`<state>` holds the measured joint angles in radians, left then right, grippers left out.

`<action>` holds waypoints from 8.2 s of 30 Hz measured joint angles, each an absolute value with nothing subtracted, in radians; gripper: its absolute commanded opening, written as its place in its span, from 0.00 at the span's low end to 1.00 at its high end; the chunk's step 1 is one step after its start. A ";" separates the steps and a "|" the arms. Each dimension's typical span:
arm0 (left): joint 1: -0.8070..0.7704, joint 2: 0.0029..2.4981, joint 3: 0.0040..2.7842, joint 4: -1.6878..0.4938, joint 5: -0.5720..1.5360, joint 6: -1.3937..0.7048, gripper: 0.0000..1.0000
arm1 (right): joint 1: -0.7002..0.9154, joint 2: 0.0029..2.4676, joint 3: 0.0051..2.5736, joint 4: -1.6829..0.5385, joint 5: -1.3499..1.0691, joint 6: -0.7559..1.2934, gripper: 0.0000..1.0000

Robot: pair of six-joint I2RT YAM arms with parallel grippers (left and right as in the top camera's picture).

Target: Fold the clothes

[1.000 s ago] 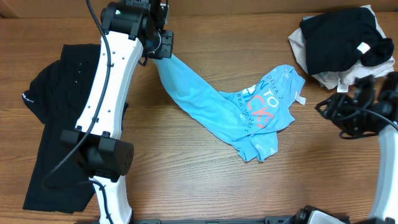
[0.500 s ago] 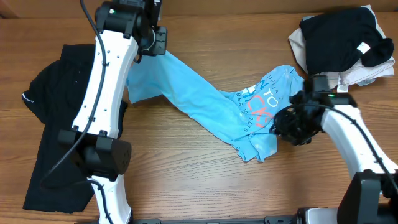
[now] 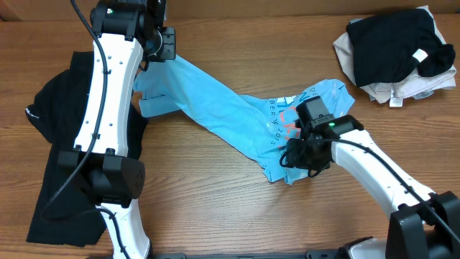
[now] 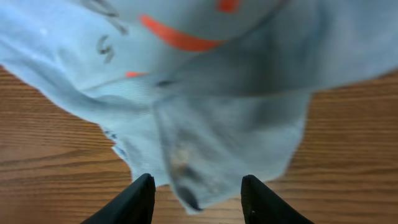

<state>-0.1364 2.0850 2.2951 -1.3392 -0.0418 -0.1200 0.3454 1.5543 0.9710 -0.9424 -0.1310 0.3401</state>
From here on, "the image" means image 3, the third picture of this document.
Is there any light blue printed t-shirt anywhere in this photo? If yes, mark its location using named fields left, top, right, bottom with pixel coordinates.
left=134, top=57, right=354, bottom=184

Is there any black shirt on left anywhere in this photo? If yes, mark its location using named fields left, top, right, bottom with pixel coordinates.
left=25, top=50, right=149, bottom=247

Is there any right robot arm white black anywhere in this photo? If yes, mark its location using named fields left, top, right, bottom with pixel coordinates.
left=280, top=115, right=459, bottom=259

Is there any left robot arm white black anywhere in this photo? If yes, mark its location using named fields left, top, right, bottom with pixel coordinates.
left=58, top=0, right=176, bottom=258

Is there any beige folded garment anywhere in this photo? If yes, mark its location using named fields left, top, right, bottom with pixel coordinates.
left=333, top=6, right=457, bottom=106

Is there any black folded garment on pile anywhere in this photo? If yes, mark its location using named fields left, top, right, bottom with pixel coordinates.
left=346, top=9, right=456, bottom=87

